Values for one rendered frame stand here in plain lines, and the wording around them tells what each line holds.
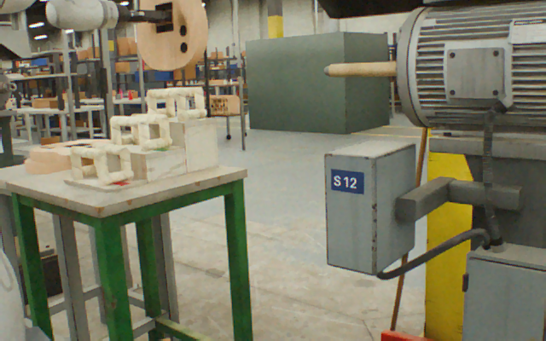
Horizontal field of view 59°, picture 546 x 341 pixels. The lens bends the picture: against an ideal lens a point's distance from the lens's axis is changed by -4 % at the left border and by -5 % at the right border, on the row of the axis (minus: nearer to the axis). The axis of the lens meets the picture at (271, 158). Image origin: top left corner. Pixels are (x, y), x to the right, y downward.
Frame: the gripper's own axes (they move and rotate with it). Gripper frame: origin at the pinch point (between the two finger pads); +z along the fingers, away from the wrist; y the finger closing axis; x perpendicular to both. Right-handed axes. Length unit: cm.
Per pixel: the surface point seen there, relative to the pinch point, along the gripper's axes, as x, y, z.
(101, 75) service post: -17, -107, 37
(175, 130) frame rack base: -38.3, 9.5, -5.3
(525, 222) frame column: -49, 123, -17
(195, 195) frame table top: -58, 25, -11
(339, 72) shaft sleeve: -22, 78, -10
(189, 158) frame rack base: -48, 14, -4
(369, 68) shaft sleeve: -21, 86, -10
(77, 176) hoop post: -51, -7, -34
